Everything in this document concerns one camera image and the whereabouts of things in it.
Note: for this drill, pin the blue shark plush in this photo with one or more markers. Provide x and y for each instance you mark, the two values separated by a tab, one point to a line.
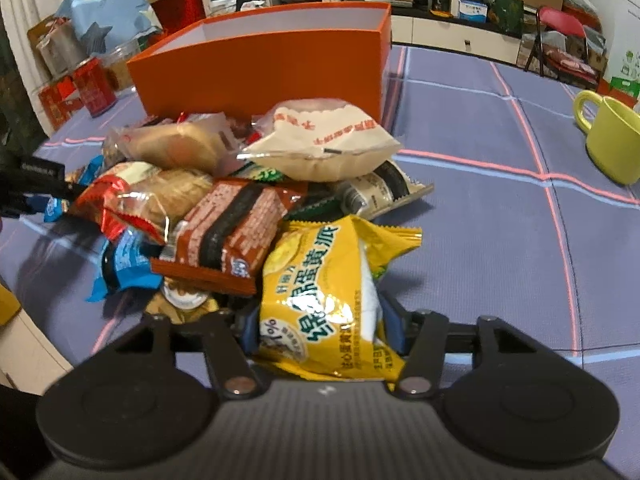
107	10

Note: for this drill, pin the white red-print snack packet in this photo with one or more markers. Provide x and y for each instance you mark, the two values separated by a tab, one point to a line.
320	140

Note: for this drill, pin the orange cardboard box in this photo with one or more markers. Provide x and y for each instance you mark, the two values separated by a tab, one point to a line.
260	70

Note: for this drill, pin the yellow-green mug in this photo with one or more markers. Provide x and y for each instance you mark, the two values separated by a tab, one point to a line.
612	140

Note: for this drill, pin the blue snack packet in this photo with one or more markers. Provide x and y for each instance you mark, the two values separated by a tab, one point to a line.
125	260
92	170

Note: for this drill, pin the red carton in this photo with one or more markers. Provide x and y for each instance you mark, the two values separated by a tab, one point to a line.
57	105

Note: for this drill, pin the green-edged round cake packet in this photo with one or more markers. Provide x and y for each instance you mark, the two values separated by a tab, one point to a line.
315	207

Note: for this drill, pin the purple plaid tablecloth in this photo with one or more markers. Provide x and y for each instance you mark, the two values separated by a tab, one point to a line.
475	240

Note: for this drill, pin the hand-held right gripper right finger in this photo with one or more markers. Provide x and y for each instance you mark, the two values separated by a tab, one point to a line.
396	327

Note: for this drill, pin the clear bread packet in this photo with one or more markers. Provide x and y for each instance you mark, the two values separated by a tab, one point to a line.
170	142

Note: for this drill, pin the red folding chair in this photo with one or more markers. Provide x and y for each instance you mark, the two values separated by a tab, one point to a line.
562	35

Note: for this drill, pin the white low cabinet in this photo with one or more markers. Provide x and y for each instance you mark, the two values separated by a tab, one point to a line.
450	35

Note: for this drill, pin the red-edged bread packet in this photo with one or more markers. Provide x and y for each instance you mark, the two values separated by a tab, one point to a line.
150	195

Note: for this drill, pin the gold round-label snack packet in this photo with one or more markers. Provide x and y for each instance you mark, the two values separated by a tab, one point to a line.
182	300

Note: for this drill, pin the red-brown striped wafer packet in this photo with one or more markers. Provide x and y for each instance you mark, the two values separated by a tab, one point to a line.
230	230

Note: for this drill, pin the red drink can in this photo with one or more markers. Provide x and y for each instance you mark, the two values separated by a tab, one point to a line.
95	87

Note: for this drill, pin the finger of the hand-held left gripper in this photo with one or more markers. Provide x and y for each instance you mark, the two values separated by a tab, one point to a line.
70	190

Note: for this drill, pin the clear plastic jar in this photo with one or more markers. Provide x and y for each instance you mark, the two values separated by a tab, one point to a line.
122	65

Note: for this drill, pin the beige black-striped snack packet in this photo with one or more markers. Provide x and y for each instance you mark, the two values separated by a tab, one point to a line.
375	187

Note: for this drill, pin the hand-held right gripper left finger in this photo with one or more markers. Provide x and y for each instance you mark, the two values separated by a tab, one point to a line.
248	332

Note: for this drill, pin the yellow snack packet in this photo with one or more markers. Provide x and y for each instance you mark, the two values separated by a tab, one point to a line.
320	290

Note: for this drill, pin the blue white carton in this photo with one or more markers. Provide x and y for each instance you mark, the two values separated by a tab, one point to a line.
472	11

